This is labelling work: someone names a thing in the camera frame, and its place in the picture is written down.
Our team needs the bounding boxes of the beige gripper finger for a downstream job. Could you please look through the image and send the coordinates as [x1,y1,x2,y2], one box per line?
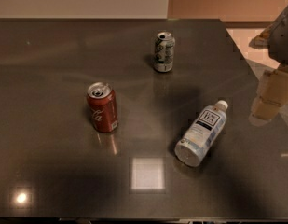
[249,66,288,127]

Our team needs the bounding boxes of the blue plastic water bottle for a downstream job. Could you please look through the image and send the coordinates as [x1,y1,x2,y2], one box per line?
[174,100,228,167]

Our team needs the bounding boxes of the red coke can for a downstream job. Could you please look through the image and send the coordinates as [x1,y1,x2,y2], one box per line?
[87,82,118,133]

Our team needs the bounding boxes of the white green soda can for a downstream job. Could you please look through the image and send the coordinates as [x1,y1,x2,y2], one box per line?
[154,32,175,73]

